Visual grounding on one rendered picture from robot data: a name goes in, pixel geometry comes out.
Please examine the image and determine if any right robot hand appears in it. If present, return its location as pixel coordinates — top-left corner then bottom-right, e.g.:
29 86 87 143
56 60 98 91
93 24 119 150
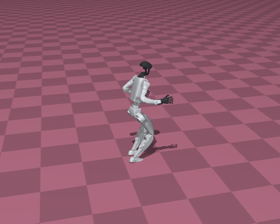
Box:
159 95 173 105

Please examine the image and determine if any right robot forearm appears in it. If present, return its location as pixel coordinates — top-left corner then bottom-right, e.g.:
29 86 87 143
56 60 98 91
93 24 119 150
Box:
142 97 161 105

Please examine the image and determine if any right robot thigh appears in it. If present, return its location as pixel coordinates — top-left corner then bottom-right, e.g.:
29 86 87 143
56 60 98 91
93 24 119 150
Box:
136 112 154 139

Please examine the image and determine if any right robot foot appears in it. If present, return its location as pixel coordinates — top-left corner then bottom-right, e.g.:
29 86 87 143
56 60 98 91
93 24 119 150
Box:
129 156 143 162

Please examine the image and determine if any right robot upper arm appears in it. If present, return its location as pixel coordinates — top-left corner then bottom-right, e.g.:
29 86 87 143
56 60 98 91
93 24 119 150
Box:
140 80 150 103

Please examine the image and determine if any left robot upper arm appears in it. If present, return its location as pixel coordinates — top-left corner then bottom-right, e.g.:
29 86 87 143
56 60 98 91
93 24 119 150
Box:
122 75 137 92

